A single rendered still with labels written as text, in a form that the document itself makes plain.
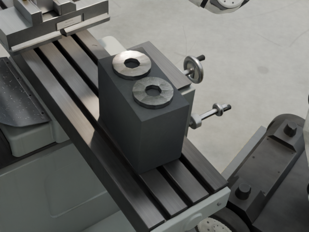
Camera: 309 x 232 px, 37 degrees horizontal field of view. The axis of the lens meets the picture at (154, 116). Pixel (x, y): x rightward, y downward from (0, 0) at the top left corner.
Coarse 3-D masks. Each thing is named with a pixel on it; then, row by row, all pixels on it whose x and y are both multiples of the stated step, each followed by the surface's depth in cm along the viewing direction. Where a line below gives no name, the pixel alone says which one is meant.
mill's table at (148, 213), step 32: (0, 0) 155; (32, 64) 133; (64, 64) 134; (96, 64) 138; (64, 96) 125; (96, 96) 126; (64, 128) 126; (96, 128) 121; (96, 160) 112; (128, 160) 111; (192, 160) 113; (128, 192) 105; (160, 192) 106; (192, 192) 106; (224, 192) 108; (160, 224) 102; (192, 224) 106
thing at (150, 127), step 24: (120, 72) 103; (144, 72) 104; (120, 96) 101; (144, 96) 98; (168, 96) 99; (120, 120) 107; (144, 120) 95; (168, 120) 99; (120, 144) 113; (144, 144) 101; (168, 144) 106; (144, 168) 108
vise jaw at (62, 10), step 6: (54, 0) 136; (60, 0) 137; (66, 0) 137; (72, 0) 140; (54, 6) 138; (60, 6) 136; (66, 6) 137; (72, 6) 138; (60, 12) 137; (66, 12) 138
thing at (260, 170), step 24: (288, 120) 173; (264, 144) 167; (288, 144) 166; (240, 168) 159; (264, 168) 159; (288, 168) 161; (240, 192) 146; (264, 192) 152; (288, 192) 156; (240, 216) 148; (264, 216) 149; (288, 216) 149
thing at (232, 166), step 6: (258, 132) 197; (264, 132) 197; (252, 138) 194; (258, 138) 194; (246, 144) 192; (252, 144) 192; (240, 150) 189; (246, 150) 189; (240, 156) 187; (234, 162) 185; (240, 162) 185; (228, 168) 182; (234, 168) 183; (222, 174) 180; (228, 174) 180; (192, 228) 163
